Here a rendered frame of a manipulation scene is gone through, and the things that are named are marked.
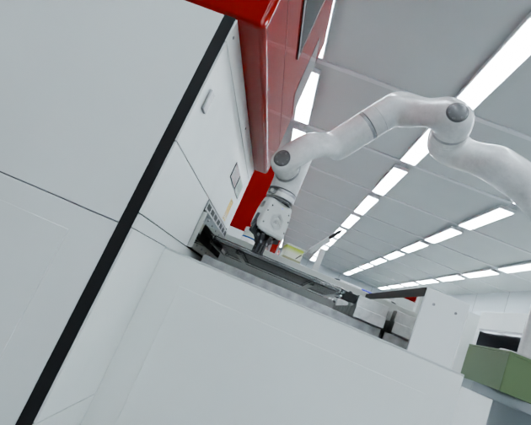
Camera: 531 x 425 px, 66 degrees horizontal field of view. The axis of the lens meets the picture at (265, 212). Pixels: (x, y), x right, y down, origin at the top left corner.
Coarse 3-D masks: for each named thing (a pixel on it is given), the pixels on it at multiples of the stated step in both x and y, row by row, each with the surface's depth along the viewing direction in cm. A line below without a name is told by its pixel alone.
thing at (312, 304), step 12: (216, 264) 108; (240, 276) 107; (252, 276) 107; (264, 288) 106; (276, 288) 106; (300, 300) 106; (312, 300) 106; (324, 312) 105; (336, 312) 105; (348, 324) 104; (360, 324) 104
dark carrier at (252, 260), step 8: (224, 248) 119; (232, 248) 110; (248, 256) 114; (256, 264) 127; (264, 264) 116; (272, 272) 132; (280, 272) 121; (288, 272) 110; (288, 280) 135; (296, 280) 123; (304, 280) 112; (312, 288) 128; (320, 288) 116; (328, 288) 107
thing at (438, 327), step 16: (432, 304) 85; (448, 304) 85; (464, 304) 85; (416, 320) 84; (432, 320) 84; (448, 320) 84; (464, 320) 84; (416, 336) 83; (432, 336) 83; (448, 336) 83; (416, 352) 83; (432, 352) 83; (448, 352) 83
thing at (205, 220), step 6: (204, 216) 100; (210, 216) 105; (198, 222) 100; (204, 222) 101; (210, 222) 107; (198, 228) 100; (210, 228) 110; (216, 228) 118; (192, 234) 99; (198, 234) 100; (216, 234) 122; (222, 234) 131; (192, 240) 99; (198, 240) 103; (192, 246) 99; (198, 246) 105; (204, 246) 112; (198, 252) 108; (204, 252) 115; (210, 252) 124; (216, 252) 142; (216, 258) 138
